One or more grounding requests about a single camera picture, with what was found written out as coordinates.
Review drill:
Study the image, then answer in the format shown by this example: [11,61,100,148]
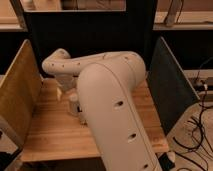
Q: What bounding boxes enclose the white ceramic cup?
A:
[68,93,79,117]

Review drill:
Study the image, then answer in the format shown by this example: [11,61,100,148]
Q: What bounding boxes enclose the black back panel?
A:
[23,0,158,79]

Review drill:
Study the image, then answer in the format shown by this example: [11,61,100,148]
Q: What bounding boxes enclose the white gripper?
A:
[55,74,77,101]

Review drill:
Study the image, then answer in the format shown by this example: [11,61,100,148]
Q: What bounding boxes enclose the wooden left side panel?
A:
[0,39,42,148]

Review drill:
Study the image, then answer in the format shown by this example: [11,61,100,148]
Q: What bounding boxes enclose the dark right side panel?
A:
[147,37,200,136]

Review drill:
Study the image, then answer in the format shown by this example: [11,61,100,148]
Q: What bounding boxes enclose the floor cables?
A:
[172,56,213,171]

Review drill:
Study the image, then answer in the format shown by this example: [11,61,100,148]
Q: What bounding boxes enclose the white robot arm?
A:
[42,49,162,171]

